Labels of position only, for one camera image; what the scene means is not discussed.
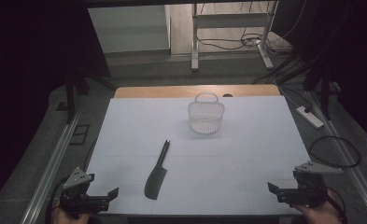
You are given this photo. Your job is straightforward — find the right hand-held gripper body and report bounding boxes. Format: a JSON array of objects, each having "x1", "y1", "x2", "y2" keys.
[{"x1": 278, "y1": 161, "x2": 344, "y2": 208}]

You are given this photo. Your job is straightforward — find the tangled black floor cables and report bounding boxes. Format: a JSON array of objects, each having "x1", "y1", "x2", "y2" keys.
[{"x1": 196, "y1": 1, "x2": 306, "y2": 58}]

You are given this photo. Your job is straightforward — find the white metal stand frame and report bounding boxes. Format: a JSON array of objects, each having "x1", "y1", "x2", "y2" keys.
[{"x1": 191, "y1": 0, "x2": 279, "y2": 72}]

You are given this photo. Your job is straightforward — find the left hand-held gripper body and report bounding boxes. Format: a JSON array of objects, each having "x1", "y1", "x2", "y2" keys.
[{"x1": 59, "y1": 166, "x2": 110, "y2": 218}]

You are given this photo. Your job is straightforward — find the white plastic basket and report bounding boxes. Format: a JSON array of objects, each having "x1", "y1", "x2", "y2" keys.
[{"x1": 187, "y1": 91, "x2": 226, "y2": 135}]

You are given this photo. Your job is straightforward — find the aluminium floor rail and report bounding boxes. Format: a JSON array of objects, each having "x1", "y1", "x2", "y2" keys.
[
  {"x1": 20, "y1": 111, "x2": 83, "y2": 224},
  {"x1": 306, "y1": 91, "x2": 367, "y2": 224}
]

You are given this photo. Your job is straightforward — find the person's left hand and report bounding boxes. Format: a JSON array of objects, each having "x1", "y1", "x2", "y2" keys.
[{"x1": 51, "y1": 206, "x2": 92, "y2": 224}]

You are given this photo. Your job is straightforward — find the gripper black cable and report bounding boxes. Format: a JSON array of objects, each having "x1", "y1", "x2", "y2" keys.
[
  {"x1": 46, "y1": 176, "x2": 69, "y2": 224},
  {"x1": 326, "y1": 186, "x2": 349, "y2": 224}
]

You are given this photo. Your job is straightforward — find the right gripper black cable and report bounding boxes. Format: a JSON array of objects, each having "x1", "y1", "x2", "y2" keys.
[{"x1": 326, "y1": 186, "x2": 349, "y2": 224}]

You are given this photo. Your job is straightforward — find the person's right hand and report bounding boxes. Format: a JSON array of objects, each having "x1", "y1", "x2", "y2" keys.
[{"x1": 291, "y1": 189, "x2": 344, "y2": 224}]

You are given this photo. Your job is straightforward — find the black rectangular floor frame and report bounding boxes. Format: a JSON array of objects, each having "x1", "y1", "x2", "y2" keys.
[{"x1": 69, "y1": 123, "x2": 92, "y2": 147}]

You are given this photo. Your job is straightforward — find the black kitchen knife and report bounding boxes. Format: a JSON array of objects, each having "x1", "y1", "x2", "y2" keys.
[{"x1": 144, "y1": 139, "x2": 171, "y2": 201}]

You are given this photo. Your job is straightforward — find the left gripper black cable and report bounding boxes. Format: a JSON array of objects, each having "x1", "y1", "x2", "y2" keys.
[{"x1": 46, "y1": 176, "x2": 69, "y2": 224}]

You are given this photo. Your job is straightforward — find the white power strip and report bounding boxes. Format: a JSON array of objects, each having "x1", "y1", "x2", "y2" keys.
[{"x1": 296, "y1": 105, "x2": 325, "y2": 130}]

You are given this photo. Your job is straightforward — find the white table mat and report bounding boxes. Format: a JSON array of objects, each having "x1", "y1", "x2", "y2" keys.
[{"x1": 86, "y1": 95, "x2": 311, "y2": 217}]

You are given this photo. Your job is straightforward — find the black stand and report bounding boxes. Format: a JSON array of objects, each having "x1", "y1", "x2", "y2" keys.
[
  {"x1": 63, "y1": 69, "x2": 119, "y2": 125},
  {"x1": 302, "y1": 60, "x2": 334, "y2": 121}
]

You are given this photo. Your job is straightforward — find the looped black floor cable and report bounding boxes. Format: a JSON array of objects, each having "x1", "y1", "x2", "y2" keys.
[{"x1": 307, "y1": 135, "x2": 362, "y2": 169}]

